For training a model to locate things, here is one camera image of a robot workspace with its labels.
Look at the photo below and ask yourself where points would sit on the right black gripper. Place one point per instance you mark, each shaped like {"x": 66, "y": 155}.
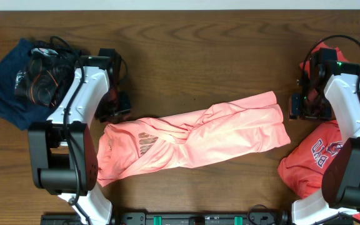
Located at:
{"x": 295, "y": 109}

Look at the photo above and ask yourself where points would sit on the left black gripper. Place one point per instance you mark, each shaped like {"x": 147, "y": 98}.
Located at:
{"x": 117, "y": 106}

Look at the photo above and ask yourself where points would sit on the pink shirt with bronze lettering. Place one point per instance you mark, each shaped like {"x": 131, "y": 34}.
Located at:
{"x": 223, "y": 131}

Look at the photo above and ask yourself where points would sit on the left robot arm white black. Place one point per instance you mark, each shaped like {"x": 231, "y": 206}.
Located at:
{"x": 63, "y": 159}

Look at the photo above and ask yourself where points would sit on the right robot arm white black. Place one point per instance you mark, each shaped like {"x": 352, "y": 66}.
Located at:
{"x": 339, "y": 195}

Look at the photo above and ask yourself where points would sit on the red shirt with navy lettering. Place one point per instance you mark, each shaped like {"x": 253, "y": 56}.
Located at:
{"x": 303, "y": 169}

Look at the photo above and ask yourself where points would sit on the black shirt orange swirl print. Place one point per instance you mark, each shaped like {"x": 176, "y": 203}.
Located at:
{"x": 48, "y": 75}

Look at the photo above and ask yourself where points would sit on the navy blue folded shirt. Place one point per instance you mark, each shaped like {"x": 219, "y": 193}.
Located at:
{"x": 19, "y": 111}

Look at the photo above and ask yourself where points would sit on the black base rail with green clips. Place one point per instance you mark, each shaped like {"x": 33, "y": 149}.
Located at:
{"x": 259, "y": 215}

